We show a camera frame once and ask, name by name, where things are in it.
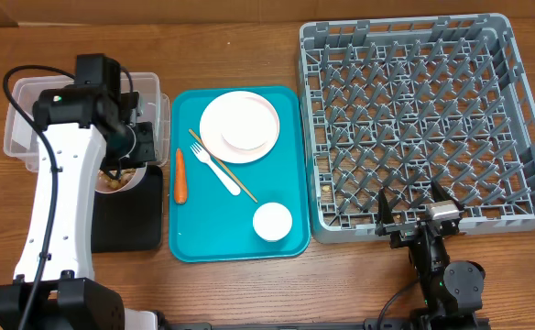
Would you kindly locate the clear plastic bin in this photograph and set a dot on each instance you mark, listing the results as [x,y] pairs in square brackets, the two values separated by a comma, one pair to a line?
[21,142]

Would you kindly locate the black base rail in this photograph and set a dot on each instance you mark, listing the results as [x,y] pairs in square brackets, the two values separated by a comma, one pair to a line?
[368,324]

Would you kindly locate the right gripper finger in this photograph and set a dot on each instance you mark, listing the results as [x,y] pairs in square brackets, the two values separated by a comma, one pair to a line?
[384,212]
[438,193]

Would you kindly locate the wooden chopstick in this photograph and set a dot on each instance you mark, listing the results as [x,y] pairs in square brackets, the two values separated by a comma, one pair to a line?
[224,168]

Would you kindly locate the orange carrot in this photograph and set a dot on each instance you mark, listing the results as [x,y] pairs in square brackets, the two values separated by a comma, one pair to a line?
[180,181]

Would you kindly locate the small white plate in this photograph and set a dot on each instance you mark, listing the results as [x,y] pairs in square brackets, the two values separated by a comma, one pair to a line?
[248,128]

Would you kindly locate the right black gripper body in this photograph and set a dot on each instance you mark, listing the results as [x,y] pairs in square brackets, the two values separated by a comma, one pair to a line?
[408,233]

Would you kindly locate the grey dishwasher rack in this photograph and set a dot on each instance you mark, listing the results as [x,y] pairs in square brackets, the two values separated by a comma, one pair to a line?
[392,105]

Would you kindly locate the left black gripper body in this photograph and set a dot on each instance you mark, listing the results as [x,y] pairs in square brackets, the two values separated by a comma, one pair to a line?
[124,155]

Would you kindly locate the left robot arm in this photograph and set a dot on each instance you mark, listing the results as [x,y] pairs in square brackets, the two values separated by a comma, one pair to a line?
[53,287]

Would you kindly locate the black plastic tray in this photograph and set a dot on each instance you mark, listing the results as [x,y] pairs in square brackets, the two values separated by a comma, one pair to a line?
[130,220]

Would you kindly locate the teal plastic tray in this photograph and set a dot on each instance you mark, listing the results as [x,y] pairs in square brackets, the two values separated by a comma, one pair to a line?
[213,225]

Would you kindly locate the small white cup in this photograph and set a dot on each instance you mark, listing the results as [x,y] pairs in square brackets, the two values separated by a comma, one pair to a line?
[272,221]

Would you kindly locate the large white plate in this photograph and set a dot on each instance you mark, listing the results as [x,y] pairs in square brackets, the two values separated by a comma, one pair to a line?
[212,120]

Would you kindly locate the white plastic fork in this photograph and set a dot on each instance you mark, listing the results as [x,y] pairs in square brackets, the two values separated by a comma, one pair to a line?
[204,157]

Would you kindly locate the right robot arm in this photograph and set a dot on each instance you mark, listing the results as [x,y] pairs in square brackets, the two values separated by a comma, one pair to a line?
[452,290]

